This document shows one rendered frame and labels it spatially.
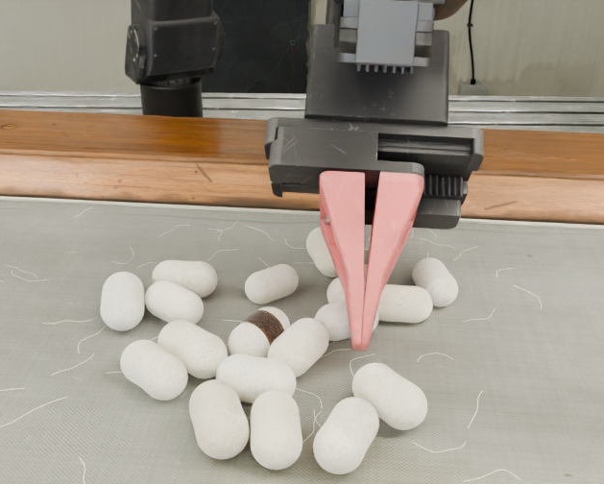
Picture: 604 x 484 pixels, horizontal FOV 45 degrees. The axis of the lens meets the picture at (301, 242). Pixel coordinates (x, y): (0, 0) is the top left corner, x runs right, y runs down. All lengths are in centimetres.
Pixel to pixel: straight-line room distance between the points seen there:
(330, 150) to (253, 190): 17
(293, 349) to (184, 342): 5
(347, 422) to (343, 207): 10
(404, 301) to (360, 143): 9
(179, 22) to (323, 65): 36
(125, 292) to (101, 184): 16
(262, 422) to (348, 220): 10
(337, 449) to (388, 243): 10
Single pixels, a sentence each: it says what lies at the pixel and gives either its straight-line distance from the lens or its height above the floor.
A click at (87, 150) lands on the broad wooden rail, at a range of 54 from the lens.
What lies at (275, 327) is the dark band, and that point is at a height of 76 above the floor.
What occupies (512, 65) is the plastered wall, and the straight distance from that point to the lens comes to 250.
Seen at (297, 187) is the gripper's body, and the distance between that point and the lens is 38.
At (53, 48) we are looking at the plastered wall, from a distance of 251.
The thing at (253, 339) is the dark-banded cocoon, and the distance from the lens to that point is 34.
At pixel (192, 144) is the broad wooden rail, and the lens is 54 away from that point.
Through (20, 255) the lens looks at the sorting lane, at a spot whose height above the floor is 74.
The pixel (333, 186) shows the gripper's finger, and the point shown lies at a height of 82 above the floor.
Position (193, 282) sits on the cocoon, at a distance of 39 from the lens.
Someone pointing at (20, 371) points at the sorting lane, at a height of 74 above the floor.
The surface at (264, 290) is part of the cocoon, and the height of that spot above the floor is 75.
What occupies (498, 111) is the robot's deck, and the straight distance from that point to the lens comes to 95.
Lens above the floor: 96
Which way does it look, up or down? 29 degrees down
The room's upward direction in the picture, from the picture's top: 1 degrees clockwise
